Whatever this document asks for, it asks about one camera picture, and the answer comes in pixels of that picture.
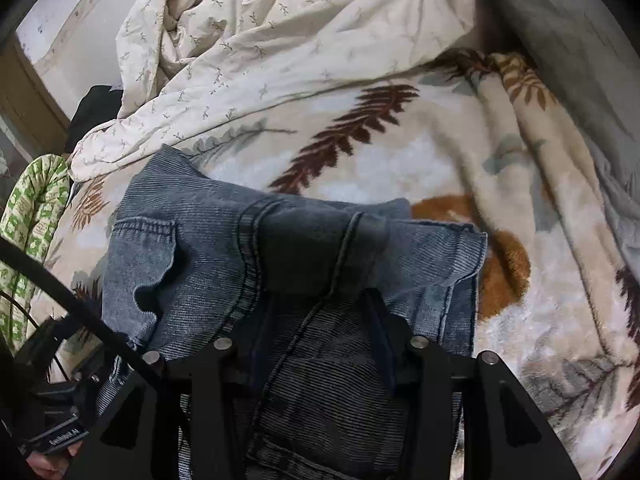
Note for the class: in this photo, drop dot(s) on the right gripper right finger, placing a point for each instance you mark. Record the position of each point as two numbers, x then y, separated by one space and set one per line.
505 435

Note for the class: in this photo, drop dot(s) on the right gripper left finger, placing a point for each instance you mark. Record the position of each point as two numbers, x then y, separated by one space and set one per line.
137 436

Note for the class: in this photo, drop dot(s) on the grey-blue denim pants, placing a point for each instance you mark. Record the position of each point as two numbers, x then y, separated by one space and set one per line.
190 258

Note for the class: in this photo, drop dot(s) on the black clothing pile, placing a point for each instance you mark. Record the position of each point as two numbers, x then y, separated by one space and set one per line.
99 105

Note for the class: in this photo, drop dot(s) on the person's left hand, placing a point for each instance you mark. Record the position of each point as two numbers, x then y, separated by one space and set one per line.
53 466

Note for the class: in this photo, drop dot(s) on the green white patterned quilt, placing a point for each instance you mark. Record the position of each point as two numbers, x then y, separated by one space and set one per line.
29 220

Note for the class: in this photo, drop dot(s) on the leaf-print beige blanket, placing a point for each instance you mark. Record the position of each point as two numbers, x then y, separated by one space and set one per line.
469 138

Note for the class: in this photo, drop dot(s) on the cream patterned duvet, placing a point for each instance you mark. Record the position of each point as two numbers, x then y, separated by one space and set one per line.
280 50

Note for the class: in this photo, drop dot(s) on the grey quilted comforter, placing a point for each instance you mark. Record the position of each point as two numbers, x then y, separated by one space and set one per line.
586 59

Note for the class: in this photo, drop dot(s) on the brown wooden door frame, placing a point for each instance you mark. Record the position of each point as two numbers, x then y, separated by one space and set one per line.
27 104

